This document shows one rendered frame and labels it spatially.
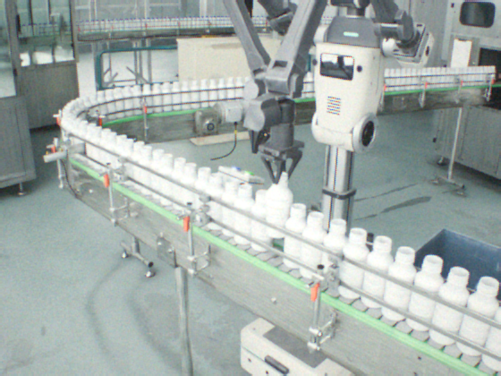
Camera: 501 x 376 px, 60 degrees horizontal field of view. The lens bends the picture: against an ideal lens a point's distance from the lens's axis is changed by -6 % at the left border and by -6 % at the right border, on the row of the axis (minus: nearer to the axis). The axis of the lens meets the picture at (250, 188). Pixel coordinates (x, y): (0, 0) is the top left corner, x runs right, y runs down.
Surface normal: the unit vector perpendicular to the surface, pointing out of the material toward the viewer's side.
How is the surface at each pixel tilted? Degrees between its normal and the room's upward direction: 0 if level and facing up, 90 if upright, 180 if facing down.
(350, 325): 90
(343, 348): 90
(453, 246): 90
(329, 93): 90
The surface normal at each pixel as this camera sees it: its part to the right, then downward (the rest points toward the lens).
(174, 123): 0.46, 0.35
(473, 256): -0.70, 0.26
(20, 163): 0.71, 0.28
